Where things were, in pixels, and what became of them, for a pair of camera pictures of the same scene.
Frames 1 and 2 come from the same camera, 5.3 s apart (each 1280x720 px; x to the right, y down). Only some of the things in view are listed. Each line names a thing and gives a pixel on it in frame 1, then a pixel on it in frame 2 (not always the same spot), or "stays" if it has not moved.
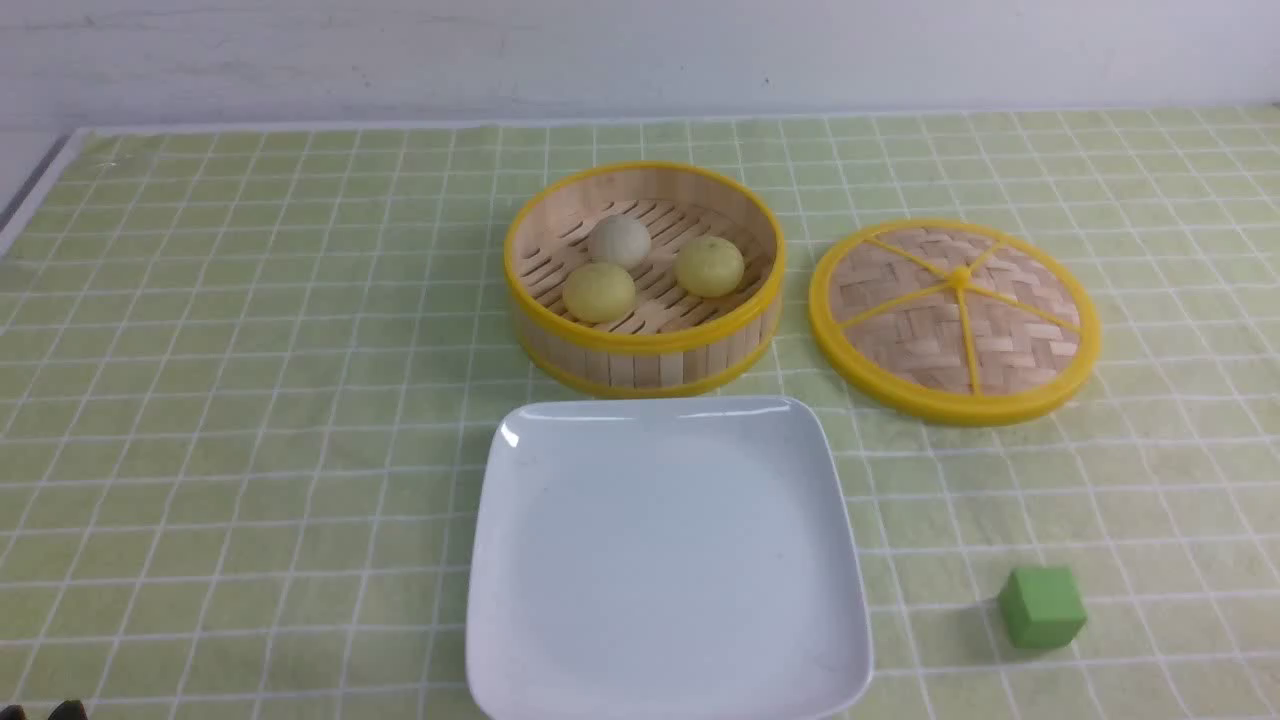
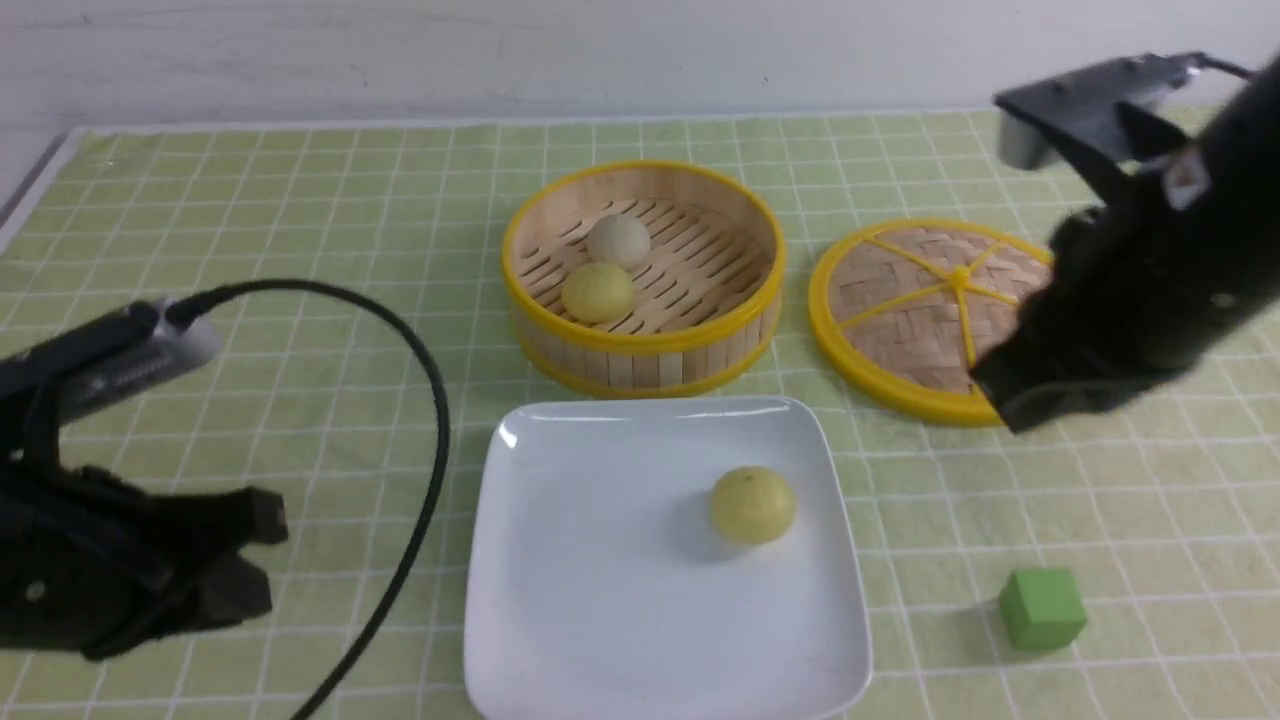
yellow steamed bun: [709, 267] → [752, 504]
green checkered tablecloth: [248, 375] stays
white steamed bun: [620, 240] stays
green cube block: [1041, 607] stays
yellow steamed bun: [598, 292] stays
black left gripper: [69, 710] → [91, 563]
